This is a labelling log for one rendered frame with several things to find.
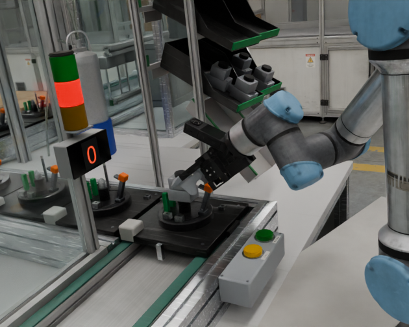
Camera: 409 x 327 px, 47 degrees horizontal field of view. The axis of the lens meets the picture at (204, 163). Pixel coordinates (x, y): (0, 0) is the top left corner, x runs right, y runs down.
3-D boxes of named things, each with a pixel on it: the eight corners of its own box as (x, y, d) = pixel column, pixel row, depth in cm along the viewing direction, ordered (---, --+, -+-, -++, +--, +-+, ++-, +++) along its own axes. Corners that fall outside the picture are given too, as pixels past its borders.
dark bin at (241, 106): (262, 101, 134) (271, 78, 129) (236, 113, 124) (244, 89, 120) (188, 58, 145) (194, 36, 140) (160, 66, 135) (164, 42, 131)
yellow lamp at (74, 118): (93, 124, 99) (89, 102, 98) (77, 132, 95) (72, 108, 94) (75, 123, 102) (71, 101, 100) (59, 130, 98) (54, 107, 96)
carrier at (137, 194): (166, 198, 135) (160, 157, 131) (115, 239, 116) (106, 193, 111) (100, 189, 147) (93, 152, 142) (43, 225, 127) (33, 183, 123)
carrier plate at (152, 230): (248, 209, 124) (248, 202, 123) (207, 257, 104) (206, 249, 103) (171, 199, 135) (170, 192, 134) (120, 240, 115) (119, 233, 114)
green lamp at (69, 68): (84, 77, 96) (80, 52, 94) (67, 82, 92) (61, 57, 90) (65, 77, 98) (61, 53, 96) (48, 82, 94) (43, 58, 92)
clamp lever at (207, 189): (208, 209, 116) (215, 184, 112) (204, 213, 114) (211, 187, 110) (195, 203, 117) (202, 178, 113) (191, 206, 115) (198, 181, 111)
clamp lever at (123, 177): (124, 197, 128) (129, 174, 124) (120, 200, 126) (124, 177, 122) (113, 191, 129) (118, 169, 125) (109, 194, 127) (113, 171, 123)
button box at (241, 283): (285, 254, 111) (284, 231, 109) (251, 309, 94) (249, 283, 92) (257, 250, 114) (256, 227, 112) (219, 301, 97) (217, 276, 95)
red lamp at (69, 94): (89, 101, 98) (84, 77, 96) (72, 108, 93) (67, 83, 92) (71, 100, 100) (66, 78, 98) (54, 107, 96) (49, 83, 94)
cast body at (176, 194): (199, 195, 117) (196, 169, 115) (191, 203, 113) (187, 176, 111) (170, 192, 121) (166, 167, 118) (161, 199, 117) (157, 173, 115)
